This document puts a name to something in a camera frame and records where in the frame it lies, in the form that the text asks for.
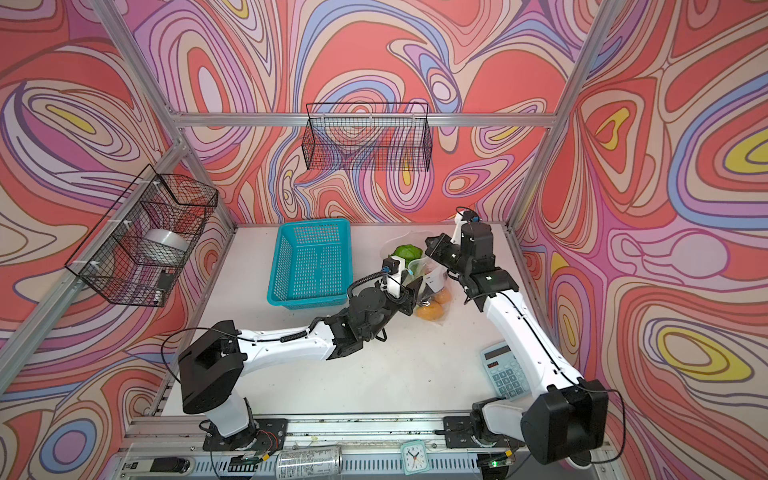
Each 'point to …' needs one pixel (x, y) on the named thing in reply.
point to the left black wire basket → (139, 248)
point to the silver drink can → (309, 462)
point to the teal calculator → (505, 372)
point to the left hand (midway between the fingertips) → (420, 273)
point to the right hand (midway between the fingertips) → (426, 245)
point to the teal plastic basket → (311, 263)
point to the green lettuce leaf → (408, 252)
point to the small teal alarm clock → (415, 459)
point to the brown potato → (431, 312)
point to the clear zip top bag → (437, 294)
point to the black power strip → (158, 466)
